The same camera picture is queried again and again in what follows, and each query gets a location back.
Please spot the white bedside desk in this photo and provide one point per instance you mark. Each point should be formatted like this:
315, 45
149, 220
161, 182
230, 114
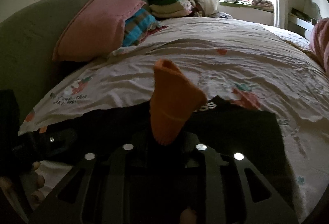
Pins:
301, 23

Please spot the white strawberry print bed sheet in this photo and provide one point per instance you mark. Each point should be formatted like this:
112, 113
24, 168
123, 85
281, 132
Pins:
250, 64

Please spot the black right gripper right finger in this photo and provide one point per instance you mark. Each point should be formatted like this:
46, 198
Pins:
233, 186

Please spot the grey-green padded headboard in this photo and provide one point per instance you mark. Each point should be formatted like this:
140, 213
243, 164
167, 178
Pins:
28, 38

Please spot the person's left hand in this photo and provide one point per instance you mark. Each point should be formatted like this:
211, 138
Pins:
26, 188

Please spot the stack of folded clothes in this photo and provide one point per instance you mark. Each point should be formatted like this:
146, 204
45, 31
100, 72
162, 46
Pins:
168, 9

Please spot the pink pillow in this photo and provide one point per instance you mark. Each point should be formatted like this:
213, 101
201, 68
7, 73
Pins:
97, 30

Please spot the black garment with white lettering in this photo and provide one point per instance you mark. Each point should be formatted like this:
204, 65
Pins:
219, 123

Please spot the blue plaid pillow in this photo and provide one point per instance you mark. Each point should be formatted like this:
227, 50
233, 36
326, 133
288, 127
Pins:
138, 27

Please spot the pink crumpled blanket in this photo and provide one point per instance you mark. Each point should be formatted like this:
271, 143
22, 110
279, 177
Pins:
319, 43

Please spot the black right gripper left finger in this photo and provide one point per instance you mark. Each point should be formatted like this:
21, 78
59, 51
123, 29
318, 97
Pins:
104, 186

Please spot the orange sock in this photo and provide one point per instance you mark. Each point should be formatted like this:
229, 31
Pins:
173, 101

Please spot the clothes on window sill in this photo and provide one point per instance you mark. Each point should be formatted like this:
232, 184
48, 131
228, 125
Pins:
262, 4

